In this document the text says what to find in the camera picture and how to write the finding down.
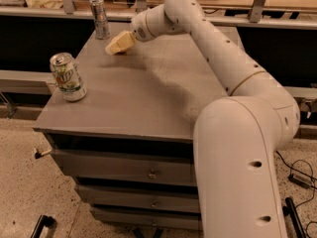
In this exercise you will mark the black left base leg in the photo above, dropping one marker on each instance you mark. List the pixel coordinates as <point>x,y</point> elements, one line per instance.
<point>43,221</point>

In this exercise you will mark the tall silver can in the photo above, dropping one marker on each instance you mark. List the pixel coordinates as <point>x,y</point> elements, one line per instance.
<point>100,19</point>

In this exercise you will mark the top grey drawer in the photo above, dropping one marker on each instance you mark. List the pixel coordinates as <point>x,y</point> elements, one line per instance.
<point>127,167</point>

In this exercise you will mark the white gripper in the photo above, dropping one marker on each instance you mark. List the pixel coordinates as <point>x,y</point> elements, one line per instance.
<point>140,30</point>

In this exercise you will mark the grey metal rail frame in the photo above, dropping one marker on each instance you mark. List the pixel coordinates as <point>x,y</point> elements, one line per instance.
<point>117,11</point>

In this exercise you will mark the green 7up can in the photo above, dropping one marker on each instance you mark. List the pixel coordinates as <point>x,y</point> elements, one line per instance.
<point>67,77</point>

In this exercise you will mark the grey drawer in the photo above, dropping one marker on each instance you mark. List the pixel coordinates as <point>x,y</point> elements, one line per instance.
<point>127,167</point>
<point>145,199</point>
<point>148,218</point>

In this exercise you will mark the grey drawer cabinet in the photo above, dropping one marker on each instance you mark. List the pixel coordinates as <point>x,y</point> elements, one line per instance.
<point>143,102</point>

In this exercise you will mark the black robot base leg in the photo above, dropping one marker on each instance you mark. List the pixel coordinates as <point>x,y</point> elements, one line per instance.
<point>290,210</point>

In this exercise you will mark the middle grey drawer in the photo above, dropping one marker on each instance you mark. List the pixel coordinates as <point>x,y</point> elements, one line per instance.
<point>145,199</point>

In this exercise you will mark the black power adapter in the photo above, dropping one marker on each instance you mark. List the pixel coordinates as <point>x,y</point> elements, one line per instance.
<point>303,182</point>

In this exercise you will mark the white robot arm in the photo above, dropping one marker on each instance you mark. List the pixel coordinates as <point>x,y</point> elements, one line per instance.
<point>234,137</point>

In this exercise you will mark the bottom grey drawer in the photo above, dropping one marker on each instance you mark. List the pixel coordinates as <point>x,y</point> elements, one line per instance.
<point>148,218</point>

